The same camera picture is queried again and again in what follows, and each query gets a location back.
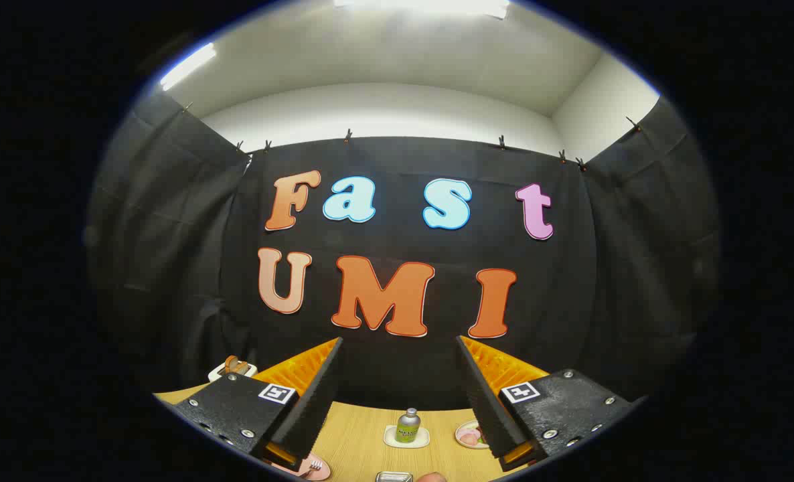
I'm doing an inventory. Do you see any row of small cloth clips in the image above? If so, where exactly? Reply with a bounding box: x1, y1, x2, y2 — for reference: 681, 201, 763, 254
183, 100, 642, 171

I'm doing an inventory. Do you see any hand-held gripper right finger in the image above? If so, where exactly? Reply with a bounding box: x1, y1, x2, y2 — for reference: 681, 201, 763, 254
455, 335, 641, 473

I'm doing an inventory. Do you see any white square coaster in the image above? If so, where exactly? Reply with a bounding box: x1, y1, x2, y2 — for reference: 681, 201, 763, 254
384, 425, 430, 449

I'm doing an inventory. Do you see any white oval plate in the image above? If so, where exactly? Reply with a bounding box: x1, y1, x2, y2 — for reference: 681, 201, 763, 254
455, 420, 490, 450

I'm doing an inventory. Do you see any white toaster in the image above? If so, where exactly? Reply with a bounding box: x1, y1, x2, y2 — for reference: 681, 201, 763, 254
208, 361, 258, 384

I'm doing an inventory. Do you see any ceiling light tube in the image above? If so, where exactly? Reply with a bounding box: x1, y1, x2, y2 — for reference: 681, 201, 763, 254
333, 0, 510, 19

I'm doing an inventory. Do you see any pink round plate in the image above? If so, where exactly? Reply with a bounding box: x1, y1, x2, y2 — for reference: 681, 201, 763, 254
273, 452, 332, 481

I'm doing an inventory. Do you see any green soda bottle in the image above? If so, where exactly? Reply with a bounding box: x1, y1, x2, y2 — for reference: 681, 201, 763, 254
395, 408, 422, 444

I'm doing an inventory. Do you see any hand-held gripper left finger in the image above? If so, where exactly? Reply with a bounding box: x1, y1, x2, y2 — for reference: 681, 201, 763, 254
171, 337, 345, 473

